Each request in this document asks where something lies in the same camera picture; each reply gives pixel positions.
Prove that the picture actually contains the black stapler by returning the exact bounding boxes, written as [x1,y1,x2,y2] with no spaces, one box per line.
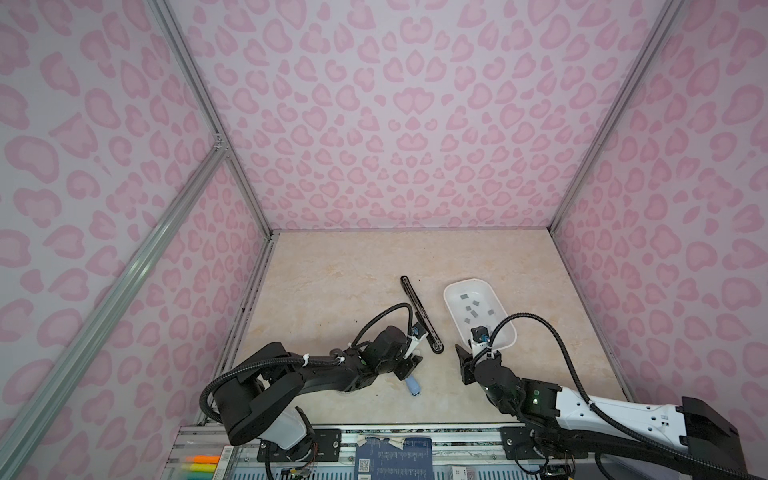
[400,275,444,354]

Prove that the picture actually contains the blue mini stapler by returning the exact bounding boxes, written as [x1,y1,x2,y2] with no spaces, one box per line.
[405,376,421,396]

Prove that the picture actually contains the highlighter marker set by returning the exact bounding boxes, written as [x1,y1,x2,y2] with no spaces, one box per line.
[180,446,236,480]

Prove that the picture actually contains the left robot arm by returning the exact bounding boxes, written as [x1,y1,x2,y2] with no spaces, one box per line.
[199,303,429,452]

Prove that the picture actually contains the white plastic tray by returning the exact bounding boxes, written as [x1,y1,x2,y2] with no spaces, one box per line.
[443,278,518,352]

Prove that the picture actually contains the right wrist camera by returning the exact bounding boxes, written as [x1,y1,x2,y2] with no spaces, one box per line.
[469,325,490,357]

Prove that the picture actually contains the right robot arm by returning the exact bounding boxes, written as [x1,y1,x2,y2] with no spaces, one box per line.
[455,312,752,479]

